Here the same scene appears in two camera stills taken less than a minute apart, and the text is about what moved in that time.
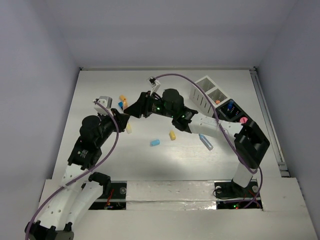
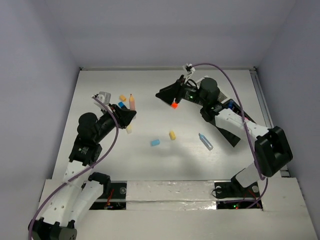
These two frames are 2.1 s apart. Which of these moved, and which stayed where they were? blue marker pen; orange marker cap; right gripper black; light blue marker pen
Moved: right gripper black
Stayed: blue marker pen; orange marker cap; light blue marker pen
